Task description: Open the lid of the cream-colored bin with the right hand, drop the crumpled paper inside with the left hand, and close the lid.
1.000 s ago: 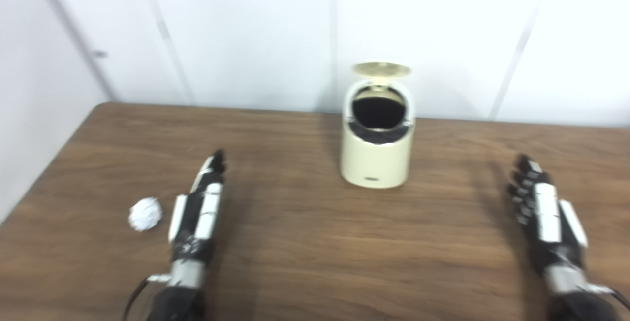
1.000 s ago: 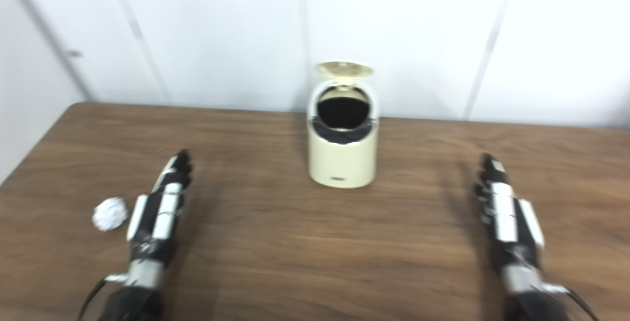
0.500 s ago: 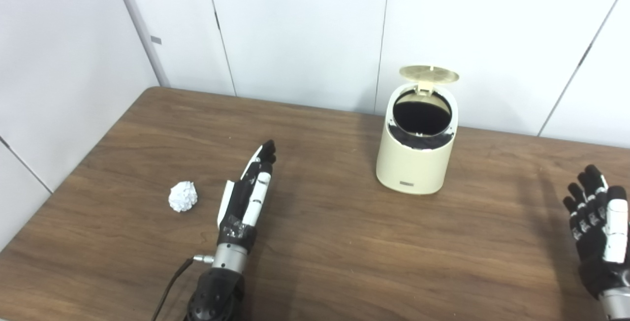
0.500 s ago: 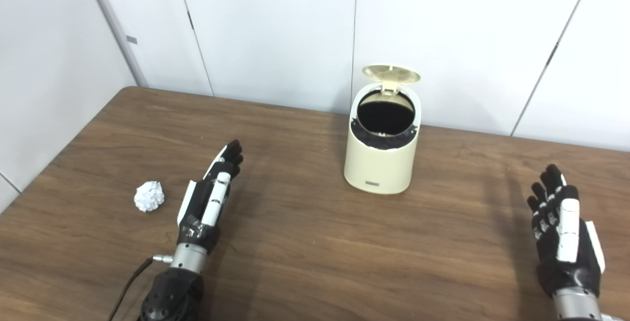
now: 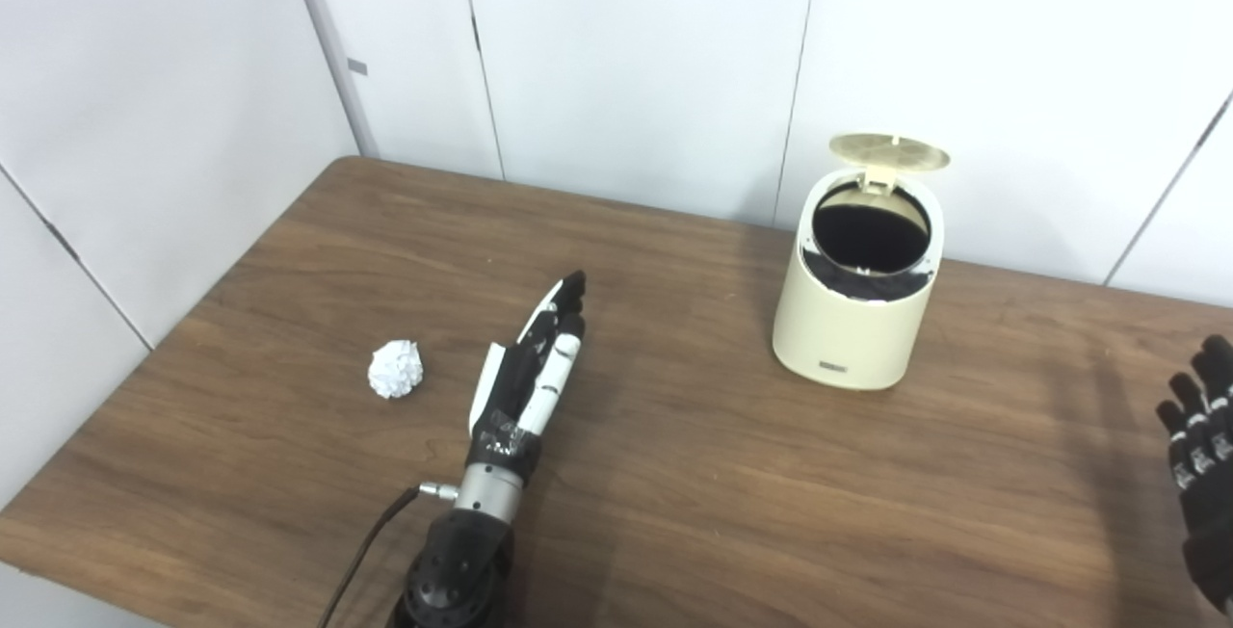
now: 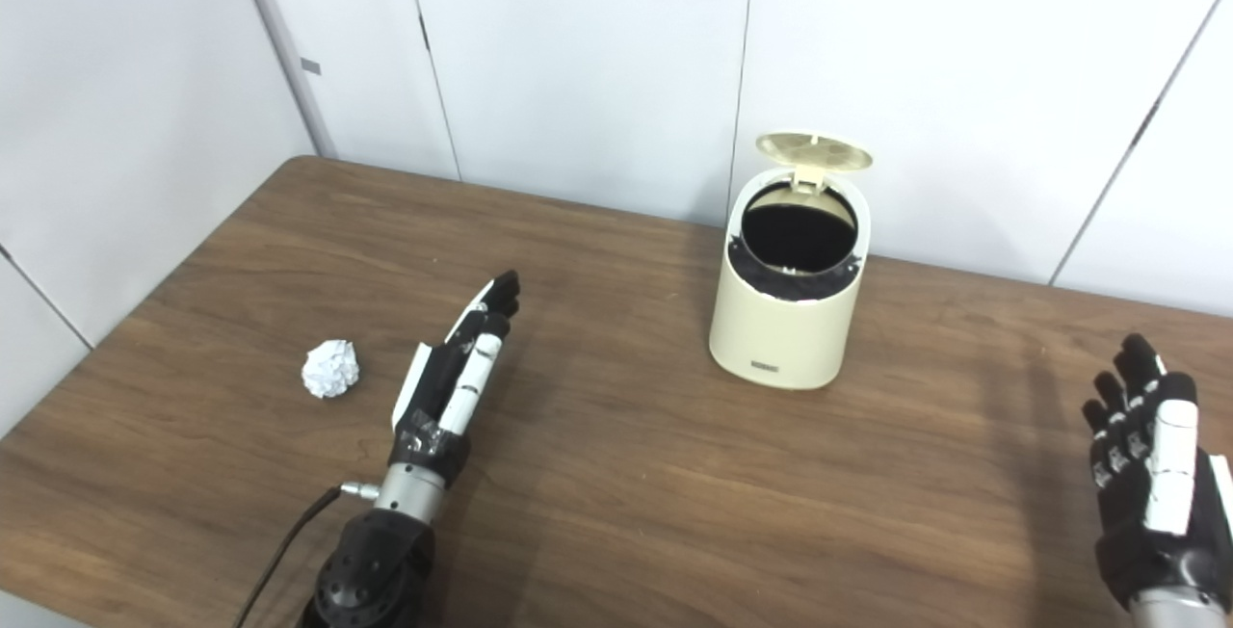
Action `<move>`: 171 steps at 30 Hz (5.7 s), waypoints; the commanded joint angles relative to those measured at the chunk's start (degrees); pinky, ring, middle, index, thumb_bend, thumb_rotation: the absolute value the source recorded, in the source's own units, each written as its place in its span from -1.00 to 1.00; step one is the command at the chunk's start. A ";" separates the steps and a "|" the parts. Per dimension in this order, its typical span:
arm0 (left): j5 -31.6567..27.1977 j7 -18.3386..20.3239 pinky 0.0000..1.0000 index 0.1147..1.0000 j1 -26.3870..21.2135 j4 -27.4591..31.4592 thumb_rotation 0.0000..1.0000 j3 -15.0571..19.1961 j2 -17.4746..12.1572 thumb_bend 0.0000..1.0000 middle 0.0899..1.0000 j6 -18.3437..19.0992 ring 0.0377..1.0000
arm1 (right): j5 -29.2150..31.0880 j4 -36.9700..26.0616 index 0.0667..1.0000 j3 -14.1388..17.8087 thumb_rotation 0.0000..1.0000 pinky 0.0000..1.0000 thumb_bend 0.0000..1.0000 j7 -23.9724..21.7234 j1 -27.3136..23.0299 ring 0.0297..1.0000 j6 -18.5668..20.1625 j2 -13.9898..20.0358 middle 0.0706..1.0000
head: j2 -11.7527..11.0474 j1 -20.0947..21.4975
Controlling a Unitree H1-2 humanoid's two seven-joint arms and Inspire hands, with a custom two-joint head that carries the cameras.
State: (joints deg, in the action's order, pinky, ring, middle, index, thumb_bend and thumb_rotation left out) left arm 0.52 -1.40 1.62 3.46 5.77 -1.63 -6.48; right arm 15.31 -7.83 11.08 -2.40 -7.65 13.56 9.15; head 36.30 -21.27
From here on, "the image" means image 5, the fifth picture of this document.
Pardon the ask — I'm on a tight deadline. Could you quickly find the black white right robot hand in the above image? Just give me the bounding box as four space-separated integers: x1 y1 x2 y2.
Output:
1156 334 1233 615

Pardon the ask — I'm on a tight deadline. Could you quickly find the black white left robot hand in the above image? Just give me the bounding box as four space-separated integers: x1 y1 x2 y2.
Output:
467 270 588 486

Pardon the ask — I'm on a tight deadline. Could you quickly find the white paper ball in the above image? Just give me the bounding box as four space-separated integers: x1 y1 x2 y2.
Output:
367 339 425 400

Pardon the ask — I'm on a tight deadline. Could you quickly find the cream-colored round bin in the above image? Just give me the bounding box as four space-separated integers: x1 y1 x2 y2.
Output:
772 166 946 392

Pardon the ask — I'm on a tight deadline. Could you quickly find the cream round bin lid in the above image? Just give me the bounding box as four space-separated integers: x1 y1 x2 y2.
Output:
828 133 952 191

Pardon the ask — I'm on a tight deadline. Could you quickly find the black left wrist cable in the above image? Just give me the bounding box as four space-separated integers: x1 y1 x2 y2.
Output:
316 481 461 628

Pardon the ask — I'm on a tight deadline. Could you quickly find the gray wall corner trim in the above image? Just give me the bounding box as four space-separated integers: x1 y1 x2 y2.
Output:
281 0 381 159

